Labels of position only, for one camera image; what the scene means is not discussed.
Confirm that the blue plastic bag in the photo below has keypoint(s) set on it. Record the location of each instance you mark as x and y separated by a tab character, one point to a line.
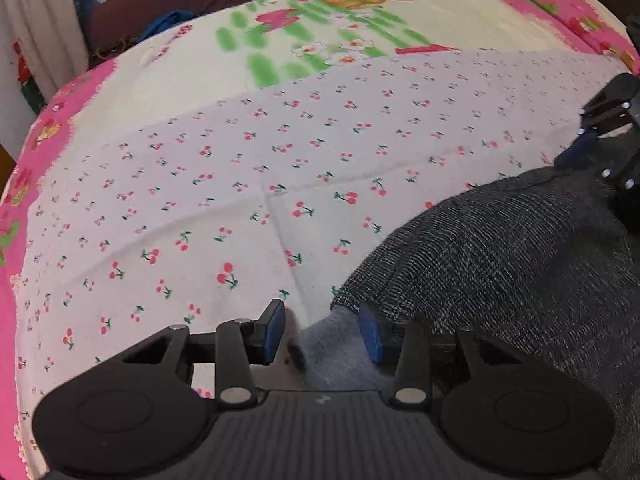
85	5

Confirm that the beige curtain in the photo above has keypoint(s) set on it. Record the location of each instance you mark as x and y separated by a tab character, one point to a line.
42	20

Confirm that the blue cloth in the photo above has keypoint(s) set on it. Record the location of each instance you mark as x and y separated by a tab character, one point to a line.
165	22

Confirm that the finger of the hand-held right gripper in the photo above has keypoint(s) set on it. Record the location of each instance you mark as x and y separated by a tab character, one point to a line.
575	152
625	180

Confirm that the white cherry print sheet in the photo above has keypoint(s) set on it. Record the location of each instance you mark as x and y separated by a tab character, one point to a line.
225	185

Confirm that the red and green bag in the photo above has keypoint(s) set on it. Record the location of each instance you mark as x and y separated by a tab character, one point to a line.
27	75

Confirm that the pink floral printed blanket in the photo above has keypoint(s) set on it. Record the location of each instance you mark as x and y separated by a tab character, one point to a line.
165	80

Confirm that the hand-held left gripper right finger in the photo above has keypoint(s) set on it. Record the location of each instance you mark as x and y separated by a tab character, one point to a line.
371	335

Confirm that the dark grey knit pants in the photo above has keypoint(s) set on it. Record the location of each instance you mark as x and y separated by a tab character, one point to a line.
500	270

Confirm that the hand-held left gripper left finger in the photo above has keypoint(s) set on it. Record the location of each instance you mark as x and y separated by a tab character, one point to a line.
271	332

